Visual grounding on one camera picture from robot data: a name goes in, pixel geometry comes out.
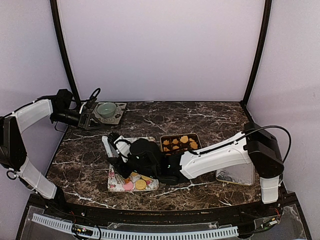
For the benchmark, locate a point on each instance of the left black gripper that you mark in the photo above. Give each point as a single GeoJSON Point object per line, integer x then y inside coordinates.
{"type": "Point", "coordinates": [84, 120]}

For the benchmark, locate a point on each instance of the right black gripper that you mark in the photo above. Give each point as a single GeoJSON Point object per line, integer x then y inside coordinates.
{"type": "Point", "coordinates": [117, 163]}

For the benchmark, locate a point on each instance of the metal serving tongs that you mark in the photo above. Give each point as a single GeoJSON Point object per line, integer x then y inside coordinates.
{"type": "Point", "coordinates": [112, 155]}

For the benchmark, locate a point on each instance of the flower cookie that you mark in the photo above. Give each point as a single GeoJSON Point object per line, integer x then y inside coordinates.
{"type": "Point", "coordinates": [184, 139]}

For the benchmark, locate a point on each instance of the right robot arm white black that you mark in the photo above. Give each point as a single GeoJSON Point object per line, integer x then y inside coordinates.
{"type": "Point", "coordinates": [254, 145]}

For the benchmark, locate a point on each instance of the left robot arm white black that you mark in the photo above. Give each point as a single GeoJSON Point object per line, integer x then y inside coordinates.
{"type": "Point", "coordinates": [20, 149]}

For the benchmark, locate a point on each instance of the floral rectangular tray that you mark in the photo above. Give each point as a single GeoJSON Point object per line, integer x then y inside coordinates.
{"type": "Point", "coordinates": [115, 181]}

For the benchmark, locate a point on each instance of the pink macaron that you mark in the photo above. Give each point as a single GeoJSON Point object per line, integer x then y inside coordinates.
{"type": "Point", "coordinates": [128, 186]}

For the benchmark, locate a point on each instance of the round waffle cookie bottom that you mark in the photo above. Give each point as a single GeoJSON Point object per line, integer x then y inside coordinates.
{"type": "Point", "coordinates": [140, 184]}

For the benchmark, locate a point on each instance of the green ceramic bowl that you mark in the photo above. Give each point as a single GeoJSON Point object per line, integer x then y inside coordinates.
{"type": "Point", "coordinates": [106, 109]}

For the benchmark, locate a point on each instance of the floral square coaster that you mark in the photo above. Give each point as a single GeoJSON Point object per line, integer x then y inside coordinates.
{"type": "Point", "coordinates": [115, 119]}

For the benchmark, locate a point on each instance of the gold cookie tin box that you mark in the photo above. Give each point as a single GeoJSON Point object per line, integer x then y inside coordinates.
{"type": "Point", "coordinates": [170, 144]}

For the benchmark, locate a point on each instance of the silver tin lid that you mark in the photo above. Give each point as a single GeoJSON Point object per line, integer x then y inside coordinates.
{"type": "Point", "coordinates": [242, 174]}

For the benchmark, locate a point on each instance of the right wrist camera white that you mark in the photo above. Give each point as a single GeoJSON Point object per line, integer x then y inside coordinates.
{"type": "Point", "coordinates": [120, 144]}

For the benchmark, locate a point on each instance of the left black frame post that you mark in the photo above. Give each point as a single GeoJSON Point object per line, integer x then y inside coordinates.
{"type": "Point", "coordinates": [63, 51]}

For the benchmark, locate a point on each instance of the black frame post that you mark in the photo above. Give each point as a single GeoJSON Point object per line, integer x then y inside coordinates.
{"type": "Point", "coordinates": [63, 51]}
{"type": "Point", "coordinates": [258, 53]}

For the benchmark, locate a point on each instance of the white cable duct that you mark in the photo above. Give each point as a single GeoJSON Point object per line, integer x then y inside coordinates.
{"type": "Point", "coordinates": [122, 231]}

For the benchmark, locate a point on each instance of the right black frame post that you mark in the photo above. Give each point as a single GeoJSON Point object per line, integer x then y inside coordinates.
{"type": "Point", "coordinates": [258, 53]}

